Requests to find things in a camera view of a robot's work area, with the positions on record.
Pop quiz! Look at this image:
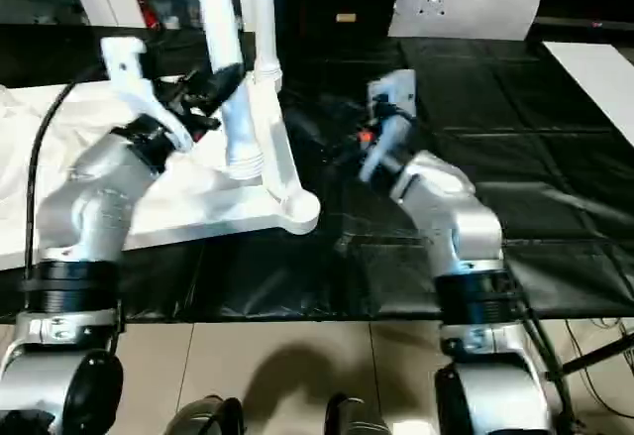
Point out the black stand leg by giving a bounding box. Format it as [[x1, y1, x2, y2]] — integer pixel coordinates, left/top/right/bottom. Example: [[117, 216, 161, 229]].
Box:
[[561, 334, 634, 373]]

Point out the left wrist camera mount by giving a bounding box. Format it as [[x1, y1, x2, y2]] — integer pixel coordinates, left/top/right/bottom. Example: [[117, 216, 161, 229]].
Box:
[[100, 35, 195, 155]]

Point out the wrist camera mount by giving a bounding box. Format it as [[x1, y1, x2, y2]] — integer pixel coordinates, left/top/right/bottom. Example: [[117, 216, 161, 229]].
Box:
[[358, 67, 418, 184], [100, 35, 195, 155]]

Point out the white plastic table top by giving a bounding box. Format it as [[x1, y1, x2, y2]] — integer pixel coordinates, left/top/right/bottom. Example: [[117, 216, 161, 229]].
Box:
[[0, 70, 321, 273]]

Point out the white flat board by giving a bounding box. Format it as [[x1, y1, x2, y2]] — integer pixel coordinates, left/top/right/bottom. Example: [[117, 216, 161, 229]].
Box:
[[541, 40, 634, 140]]

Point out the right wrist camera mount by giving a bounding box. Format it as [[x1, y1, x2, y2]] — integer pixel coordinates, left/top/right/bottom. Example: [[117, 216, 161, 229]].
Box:
[[358, 67, 418, 184]]

